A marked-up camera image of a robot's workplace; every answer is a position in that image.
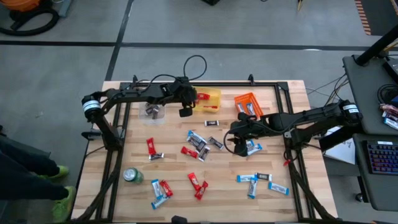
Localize orange plastic basket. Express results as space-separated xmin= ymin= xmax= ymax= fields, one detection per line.
xmin=234 ymin=92 xmax=264 ymax=121

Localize orange shop vacuum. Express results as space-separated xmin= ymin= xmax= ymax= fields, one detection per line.
xmin=0 ymin=0 xmax=41 ymax=12

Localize coiled black cable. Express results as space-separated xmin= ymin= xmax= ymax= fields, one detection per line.
xmin=377 ymin=83 xmax=398 ymax=105

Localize grey keyboard shelf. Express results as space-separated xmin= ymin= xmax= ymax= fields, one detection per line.
xmin=353 ymin=133 xmax=398 ymax=212

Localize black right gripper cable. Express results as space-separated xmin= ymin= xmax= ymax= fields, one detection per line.
xmin=223 ymin=128 xmax=238 ymax=156

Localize black backlit keyboard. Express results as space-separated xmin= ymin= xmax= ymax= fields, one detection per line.
xmin=366 ymin=140 xmax=398 ymax=175

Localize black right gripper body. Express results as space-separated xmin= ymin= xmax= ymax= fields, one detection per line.
xmin=234 ymin=111 xmax=266 ymax=157

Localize clear plastic bin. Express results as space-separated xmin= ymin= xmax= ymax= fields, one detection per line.
xmin=138 ymin=101 xmax=167 ymax=126

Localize white paper sheet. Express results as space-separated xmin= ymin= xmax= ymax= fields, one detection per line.
xmin=323 ymin=126 xmax=357 ymax=166

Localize grey desk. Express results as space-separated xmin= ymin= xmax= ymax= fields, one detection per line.
xmin=343 ymin=54 xmax=398 ymax=135

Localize grey power strip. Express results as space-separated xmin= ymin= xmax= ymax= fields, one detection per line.
xmin=57 ymin=0 xmax=73 ymax=18

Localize black slanted pole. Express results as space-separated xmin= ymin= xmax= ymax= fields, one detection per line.
xmin=355 ymin=24 xmax=398 ymax=67

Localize black laptop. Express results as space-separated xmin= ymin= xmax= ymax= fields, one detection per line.
xmin=382 ymin=57 xmax=398 ymax=82

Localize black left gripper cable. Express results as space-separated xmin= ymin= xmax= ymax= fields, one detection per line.
xmin=148 ymin=54 xmax=208 ymax=91

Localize yellow plastic bin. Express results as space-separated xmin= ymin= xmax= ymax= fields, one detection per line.
xmin=194 ymin=86 xmax=222 ymax=114

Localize green soda can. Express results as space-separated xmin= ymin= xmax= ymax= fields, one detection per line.
xmin=123 ymin=167 xmax=145 ymax=185

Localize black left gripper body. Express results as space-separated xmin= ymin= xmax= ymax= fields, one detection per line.
xmin=169 ymin=76 xmax=194 ymax=119

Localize person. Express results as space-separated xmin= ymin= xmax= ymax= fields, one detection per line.
xmin=0 ymin=124 xmax=77 ymax=224

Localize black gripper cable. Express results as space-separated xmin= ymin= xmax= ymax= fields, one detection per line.
xmin=223 ymin=128 xmax=238 ymax=156
xmin=148 ymin=54 xmax=208 ymax=91

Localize black vacuum hose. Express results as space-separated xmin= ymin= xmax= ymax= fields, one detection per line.
xmin=0 ymin=7 xmax=60 ymax=37

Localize dark red candy pack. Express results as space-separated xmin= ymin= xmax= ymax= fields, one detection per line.
xmin=379 ymin=103 xmax=398 ymax=118

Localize black floor cables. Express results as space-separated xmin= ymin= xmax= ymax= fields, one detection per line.
xmin=306 ymin=73 xmax=358 ymax=108

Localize dark mat orange striped edge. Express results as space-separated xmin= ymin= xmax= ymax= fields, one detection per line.
xmin=354 ymin=0 xmax=398 ymax=36

